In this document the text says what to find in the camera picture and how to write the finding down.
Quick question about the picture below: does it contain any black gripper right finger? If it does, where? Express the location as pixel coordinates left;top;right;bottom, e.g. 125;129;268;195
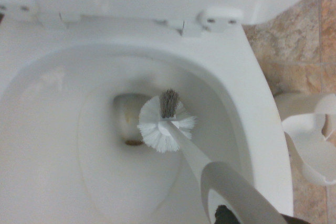
279;213;313;224

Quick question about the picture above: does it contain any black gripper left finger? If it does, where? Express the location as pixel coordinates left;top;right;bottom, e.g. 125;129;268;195
214;204;241;224

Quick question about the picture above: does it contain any white toilet brush holder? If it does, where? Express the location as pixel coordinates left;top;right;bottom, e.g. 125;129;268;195
272;91;336;187

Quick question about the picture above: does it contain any white toilet brush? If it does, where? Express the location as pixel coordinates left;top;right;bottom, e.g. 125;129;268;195
136;88;288;224

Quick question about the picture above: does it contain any white toilet bowl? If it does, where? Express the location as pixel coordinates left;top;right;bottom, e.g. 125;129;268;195
0;19;295;224

